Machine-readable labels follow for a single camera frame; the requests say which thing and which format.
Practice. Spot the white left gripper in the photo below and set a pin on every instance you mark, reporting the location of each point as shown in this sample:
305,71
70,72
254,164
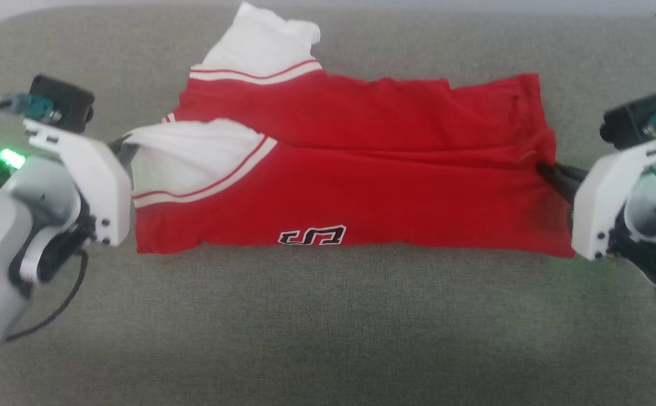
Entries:
105,186

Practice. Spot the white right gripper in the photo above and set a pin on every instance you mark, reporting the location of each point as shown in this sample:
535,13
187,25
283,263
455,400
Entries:
601,197

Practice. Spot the red and white jersey garment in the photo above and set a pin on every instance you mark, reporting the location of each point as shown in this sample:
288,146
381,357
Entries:
361,186

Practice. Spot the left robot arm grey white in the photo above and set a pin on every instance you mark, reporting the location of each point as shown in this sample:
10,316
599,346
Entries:
0,242

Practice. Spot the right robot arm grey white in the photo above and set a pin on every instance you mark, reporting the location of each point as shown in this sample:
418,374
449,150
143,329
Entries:
646,211

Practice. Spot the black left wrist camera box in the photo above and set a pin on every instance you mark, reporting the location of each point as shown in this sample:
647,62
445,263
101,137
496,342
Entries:
62,101

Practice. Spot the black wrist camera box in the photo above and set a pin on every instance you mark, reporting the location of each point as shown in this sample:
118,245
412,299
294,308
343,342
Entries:
632,121
62,101

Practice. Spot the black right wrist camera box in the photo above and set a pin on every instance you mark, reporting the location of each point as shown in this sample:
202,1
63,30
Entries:
632,121

